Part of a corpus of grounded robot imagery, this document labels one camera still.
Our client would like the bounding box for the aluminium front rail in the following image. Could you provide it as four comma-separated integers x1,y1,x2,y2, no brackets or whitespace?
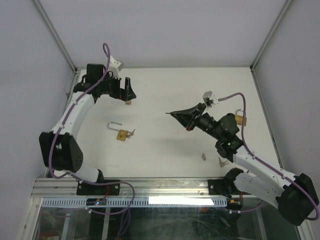
31,177,222,198

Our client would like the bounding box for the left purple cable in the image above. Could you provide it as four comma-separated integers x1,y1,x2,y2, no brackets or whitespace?
47,42,137,216

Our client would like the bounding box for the slotted grey cable duct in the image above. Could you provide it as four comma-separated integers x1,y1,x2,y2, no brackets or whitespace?
42,196,227,209

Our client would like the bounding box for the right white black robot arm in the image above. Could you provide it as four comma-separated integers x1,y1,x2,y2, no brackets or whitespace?
169,103,320,226

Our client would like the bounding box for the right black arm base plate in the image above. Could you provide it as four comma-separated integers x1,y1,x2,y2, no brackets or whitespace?
207,178,241,198

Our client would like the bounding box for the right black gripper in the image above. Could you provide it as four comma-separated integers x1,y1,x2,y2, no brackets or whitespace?
170,103,224,142

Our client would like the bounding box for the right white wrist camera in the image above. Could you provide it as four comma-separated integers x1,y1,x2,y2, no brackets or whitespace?
202,91,219,111

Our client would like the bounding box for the large brass padlock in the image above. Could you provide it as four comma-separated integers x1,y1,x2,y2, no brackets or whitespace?
235,109,247,126
107,121,129,142

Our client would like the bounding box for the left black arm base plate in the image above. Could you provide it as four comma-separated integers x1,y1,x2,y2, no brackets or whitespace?
76,179,121,196

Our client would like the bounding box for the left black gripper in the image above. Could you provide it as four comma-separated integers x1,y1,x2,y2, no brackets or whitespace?
99,72,137,102

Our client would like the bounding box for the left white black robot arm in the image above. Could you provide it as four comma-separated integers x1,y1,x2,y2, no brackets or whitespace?
39,61,137,195

